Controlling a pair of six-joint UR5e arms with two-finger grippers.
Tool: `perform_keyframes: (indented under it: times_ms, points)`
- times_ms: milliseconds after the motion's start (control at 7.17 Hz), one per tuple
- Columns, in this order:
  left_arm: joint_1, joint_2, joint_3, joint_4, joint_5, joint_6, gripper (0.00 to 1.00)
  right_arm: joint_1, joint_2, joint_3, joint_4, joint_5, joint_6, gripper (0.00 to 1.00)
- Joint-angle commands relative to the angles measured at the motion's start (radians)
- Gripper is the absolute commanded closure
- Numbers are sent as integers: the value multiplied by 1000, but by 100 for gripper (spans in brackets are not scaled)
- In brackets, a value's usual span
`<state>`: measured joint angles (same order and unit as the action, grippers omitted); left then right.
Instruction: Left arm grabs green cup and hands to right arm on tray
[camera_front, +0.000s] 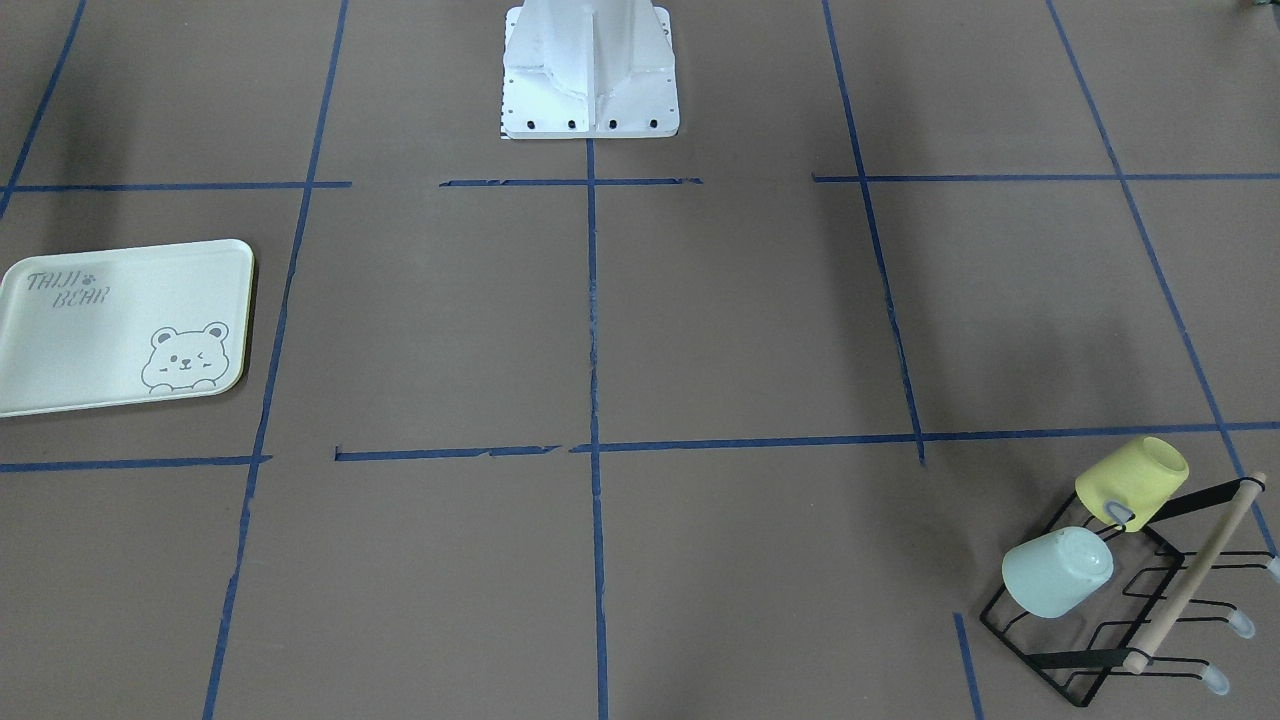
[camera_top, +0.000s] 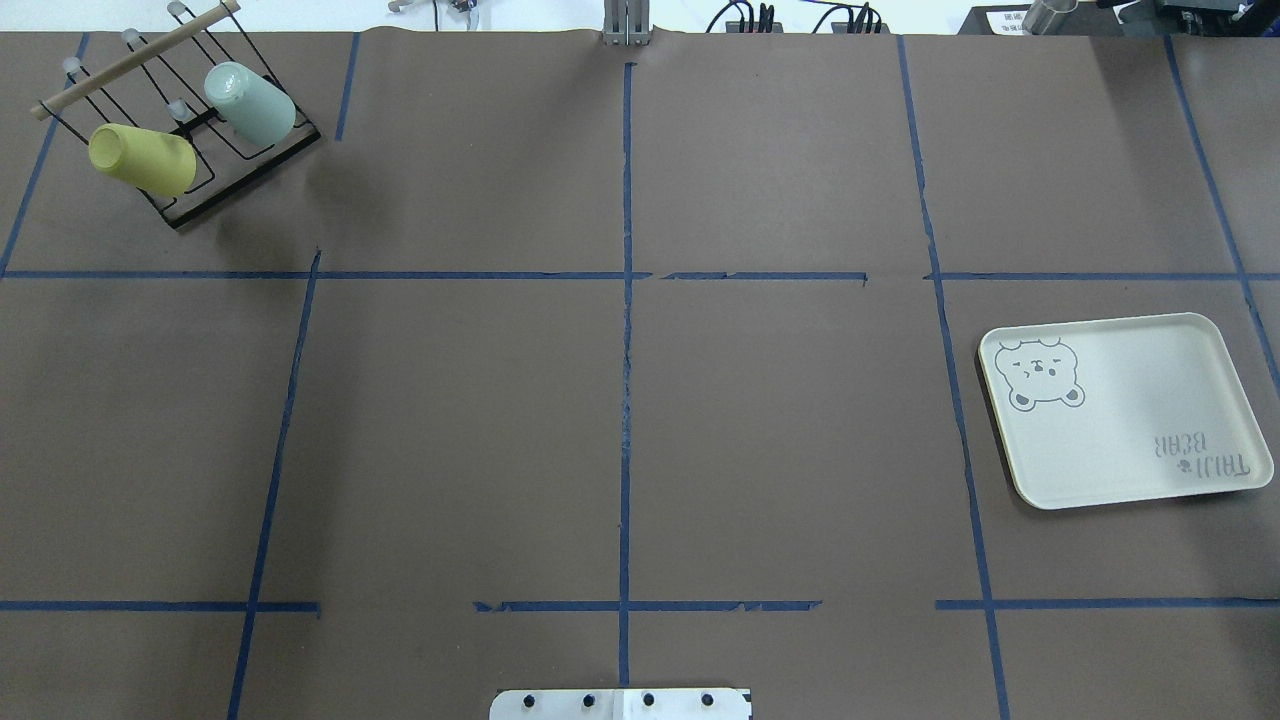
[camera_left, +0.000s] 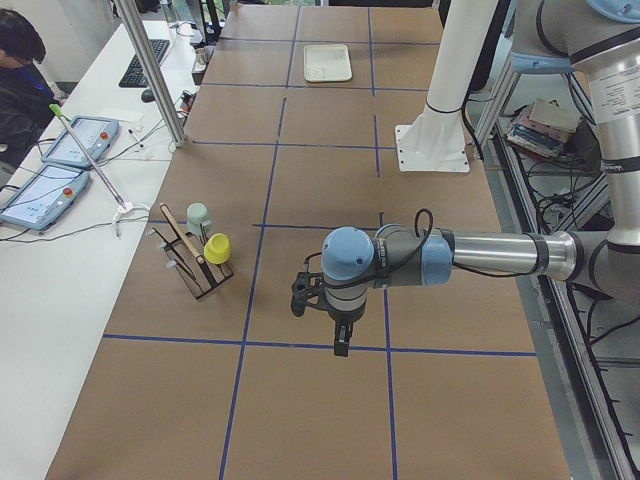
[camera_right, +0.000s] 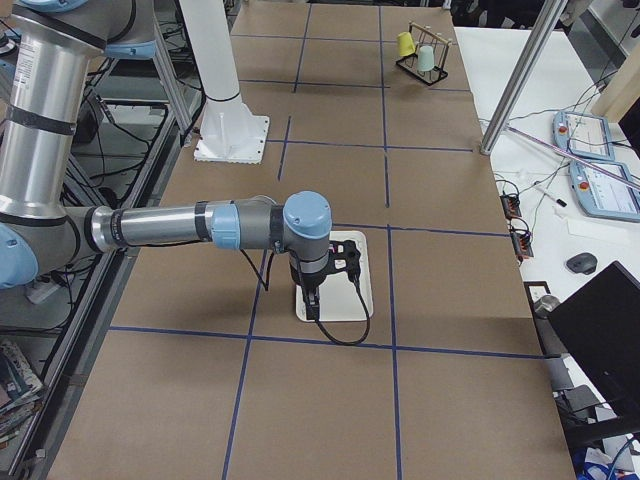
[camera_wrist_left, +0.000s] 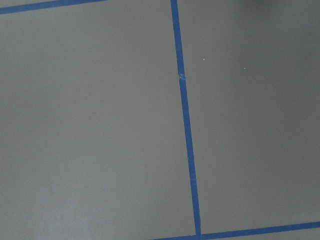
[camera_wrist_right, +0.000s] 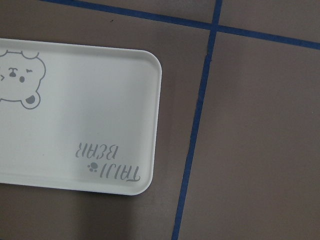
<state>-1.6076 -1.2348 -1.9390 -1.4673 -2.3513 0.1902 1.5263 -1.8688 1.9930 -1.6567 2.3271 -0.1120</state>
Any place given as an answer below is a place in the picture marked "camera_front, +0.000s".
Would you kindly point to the light green plastic cup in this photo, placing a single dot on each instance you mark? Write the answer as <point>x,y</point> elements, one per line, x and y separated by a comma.
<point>1052,574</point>

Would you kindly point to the yellow plastic cup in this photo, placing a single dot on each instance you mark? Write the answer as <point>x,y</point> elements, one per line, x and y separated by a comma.
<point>1127,487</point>

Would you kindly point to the cream bear print tray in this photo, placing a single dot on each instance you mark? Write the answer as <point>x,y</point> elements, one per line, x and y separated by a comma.
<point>124,326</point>

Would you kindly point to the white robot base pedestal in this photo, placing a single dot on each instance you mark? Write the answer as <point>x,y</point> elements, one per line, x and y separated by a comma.
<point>589,69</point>

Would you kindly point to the black wire cup rack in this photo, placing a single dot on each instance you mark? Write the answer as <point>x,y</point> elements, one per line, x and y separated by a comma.
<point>1120,631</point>

